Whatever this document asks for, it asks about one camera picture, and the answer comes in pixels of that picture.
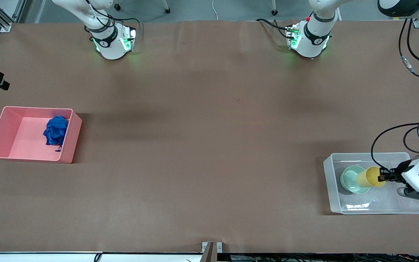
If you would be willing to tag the mint green bowl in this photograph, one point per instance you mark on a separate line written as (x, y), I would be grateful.
(349, 180)

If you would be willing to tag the metal table bracket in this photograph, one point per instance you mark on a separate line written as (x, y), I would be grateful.
(211, 251)

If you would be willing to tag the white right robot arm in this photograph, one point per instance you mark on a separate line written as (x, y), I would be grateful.
(109, 42)

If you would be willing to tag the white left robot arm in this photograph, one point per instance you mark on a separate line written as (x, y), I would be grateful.
(312, 38)

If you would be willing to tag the pink plastic box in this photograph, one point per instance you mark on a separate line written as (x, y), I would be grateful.
(24, 142)

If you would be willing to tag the yellow plastic cup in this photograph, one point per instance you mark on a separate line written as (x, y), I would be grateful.
(371, 177)

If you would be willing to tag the blue cloth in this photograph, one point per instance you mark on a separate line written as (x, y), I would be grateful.
(55, 131)

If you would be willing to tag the clear plastic box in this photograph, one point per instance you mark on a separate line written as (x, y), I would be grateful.
(369, 203)

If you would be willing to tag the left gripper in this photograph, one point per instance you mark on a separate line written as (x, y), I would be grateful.
(395, 175)

